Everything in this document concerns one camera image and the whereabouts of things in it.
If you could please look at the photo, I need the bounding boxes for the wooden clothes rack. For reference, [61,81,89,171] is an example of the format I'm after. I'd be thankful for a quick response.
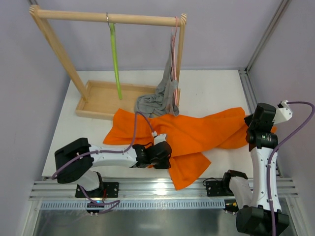
[29,4,188,120]

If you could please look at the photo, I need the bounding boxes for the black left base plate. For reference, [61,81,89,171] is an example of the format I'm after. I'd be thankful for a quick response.
[86,182,119,198]

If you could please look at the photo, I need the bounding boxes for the pink wire hanger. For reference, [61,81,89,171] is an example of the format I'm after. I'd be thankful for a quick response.
[171,16,179,106]

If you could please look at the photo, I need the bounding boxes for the aluminium front rail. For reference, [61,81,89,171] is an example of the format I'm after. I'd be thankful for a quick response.
[29,177,298,211]

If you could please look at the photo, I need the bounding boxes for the aluminium corner frame post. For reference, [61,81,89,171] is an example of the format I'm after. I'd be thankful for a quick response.
[238,0,291,114]

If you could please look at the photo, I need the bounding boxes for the grey shirt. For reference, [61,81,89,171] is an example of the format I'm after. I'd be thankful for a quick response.
[134,50,180,118]

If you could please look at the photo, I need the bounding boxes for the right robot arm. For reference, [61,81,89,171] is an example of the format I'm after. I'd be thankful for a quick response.
[223,100,292,236]

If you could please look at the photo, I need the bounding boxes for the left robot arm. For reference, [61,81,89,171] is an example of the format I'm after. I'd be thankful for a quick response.
[51,134,172,192]

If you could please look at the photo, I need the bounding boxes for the green plastic hanger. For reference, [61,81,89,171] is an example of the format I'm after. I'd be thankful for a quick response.
[109,23,123,100]

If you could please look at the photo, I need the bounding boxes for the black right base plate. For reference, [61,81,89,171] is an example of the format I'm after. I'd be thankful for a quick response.
[205,181,234,197]

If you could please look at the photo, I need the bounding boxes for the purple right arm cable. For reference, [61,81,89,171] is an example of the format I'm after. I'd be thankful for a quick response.
[226,101,315,236]

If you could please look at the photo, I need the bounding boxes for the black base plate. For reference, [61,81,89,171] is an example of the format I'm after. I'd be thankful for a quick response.
[86,182,119,198]
[205,181,234,197]

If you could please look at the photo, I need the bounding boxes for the orange trousers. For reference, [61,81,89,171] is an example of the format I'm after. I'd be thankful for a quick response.
[103,107,247,190]

